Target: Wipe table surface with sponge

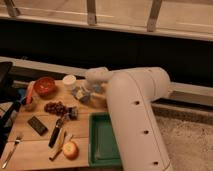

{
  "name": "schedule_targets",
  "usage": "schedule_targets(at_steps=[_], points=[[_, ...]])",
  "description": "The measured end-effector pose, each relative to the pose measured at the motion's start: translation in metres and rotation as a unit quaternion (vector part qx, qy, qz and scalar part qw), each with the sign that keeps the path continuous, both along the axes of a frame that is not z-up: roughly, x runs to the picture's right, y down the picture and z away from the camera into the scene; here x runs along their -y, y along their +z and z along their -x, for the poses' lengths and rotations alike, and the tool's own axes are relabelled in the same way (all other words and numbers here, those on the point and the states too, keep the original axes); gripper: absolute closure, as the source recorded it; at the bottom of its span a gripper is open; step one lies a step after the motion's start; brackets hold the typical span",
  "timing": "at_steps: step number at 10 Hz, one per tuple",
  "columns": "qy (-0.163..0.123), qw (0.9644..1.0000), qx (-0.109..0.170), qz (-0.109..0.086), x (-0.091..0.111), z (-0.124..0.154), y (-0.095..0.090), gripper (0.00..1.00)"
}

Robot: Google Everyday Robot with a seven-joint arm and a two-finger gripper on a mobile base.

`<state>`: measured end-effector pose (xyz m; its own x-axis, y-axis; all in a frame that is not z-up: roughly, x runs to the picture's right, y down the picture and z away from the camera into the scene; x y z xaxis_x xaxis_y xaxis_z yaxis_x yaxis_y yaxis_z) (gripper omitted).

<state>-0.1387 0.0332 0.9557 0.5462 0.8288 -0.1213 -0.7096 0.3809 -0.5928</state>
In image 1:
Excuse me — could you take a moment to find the green plastic tray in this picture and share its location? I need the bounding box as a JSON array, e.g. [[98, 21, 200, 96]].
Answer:
[[88, 112, 122, 167]]

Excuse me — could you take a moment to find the bunch of dark grapes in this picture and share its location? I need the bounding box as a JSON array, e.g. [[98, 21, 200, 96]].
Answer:
[[44, 101, 67, 116]]

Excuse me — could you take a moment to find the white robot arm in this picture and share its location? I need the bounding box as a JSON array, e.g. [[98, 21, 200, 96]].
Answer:
[[85, 67, 173, 171]]

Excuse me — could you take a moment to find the black chair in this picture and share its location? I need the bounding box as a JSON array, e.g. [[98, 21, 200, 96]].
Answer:
[[0, 62, 20, 156]]

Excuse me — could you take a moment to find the banana peel piece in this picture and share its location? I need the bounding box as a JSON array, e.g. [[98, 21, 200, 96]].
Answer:
[[49, 131, 73, 161]]

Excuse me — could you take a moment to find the orange carrot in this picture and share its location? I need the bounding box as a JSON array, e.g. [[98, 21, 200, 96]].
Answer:
[[26, 83, 34, 105]]

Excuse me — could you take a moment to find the blue yellow sponge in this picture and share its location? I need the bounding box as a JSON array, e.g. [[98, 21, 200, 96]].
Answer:
[[74, 87, 90, 103]]

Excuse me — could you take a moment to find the small dark metal clip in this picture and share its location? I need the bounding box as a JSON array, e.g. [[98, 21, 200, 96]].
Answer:
[[68, 107, 78, 120]]

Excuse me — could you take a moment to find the silver fork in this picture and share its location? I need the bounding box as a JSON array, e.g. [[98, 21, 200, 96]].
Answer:
[[2, 135, 23, 169]]

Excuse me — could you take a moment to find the white cup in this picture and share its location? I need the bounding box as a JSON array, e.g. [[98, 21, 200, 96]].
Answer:
[[62, 75, 76, 90]]

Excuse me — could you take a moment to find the black handled knife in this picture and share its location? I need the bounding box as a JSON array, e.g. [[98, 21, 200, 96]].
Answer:
[[48, 115, 69, 148]]

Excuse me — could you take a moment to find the red bowl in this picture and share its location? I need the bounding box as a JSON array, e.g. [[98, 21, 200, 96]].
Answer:
[[33, 77, 56, 96]]

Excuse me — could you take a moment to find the yellow apple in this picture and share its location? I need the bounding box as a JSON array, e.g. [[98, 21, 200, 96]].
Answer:
[[62, 141, 78, 159]]

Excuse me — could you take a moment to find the black rectangular block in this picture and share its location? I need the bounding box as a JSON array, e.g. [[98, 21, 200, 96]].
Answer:
[[28, 116, 48, 136]]

